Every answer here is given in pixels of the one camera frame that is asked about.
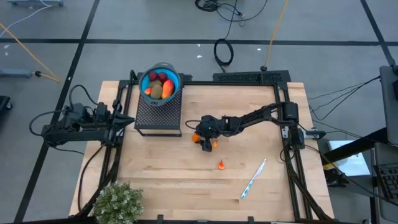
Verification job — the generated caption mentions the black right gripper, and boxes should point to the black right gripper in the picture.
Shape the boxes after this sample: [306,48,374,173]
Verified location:
[194,114,224,154]

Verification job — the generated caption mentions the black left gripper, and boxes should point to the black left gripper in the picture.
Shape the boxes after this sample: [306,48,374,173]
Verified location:
[92,99,136,133]

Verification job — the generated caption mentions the red orange mango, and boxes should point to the red orange mango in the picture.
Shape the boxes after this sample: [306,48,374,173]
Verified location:
[160,79,175,100]

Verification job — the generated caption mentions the blue grey collapsible colander bowl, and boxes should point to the blue grey collapsible colander bowl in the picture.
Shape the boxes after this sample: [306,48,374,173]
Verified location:
[137,62,181,106]

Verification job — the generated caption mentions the black perforated metal shelf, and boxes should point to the black perforated metal shelf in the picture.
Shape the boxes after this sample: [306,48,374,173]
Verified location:
[134,72,184,138]

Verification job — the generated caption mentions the green potted plant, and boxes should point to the green potted plant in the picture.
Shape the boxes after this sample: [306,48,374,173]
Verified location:
[92,180,146,224]

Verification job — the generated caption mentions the grey stand base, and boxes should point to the grey stand base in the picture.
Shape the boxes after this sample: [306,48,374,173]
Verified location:
[7,0,65,8]
[0,68,34,79]

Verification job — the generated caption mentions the black chair base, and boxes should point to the black chair base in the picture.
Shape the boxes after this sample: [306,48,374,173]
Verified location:
[0,95,13,119]

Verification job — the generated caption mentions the black diagonal beam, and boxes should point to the black diagonal beam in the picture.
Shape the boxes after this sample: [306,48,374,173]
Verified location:
[320,126,389,166]

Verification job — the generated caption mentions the white box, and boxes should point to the white box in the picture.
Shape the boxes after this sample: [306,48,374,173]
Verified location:
[326,141,371,177]

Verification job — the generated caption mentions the grey desk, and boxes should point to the grey desk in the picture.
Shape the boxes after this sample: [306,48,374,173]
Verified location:
[371,141,398,223]

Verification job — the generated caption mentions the grey cabinet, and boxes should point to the grey cabinet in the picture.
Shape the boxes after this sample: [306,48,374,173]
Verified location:
[378,64,398,147]

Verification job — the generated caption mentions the black keyboard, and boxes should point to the black keyboard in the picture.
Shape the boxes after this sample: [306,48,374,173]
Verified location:
[374,163,398,203]

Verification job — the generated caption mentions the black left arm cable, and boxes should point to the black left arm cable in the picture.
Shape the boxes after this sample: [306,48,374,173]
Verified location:
[29,84,98,138]

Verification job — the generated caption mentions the knife with blue patterned handle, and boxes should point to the knife with blue patterned handle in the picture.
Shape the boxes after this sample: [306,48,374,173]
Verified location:
[240,159,267,200]

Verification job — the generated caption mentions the coiled black cable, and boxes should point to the coiled black cable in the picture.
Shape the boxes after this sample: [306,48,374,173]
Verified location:
[213,38,234,73]

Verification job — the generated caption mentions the black looped base cable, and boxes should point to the black looped base cable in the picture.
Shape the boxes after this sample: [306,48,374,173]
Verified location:
[76,143,108,213]

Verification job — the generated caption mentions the yellow cable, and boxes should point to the yellow cable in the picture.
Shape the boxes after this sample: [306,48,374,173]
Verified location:
[0,23,61,83]
[262,0,289,72]

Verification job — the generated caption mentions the tangled black cable bundle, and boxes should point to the tangled black cable bundle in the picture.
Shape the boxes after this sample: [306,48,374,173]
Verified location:
[194,0,269,23]

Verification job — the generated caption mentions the white cable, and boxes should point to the white cable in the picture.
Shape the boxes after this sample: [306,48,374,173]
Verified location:
[0,0,55,30]

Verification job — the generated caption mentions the thin black cables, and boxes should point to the thin black cables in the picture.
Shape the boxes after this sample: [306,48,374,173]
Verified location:
[307,75,382,122]

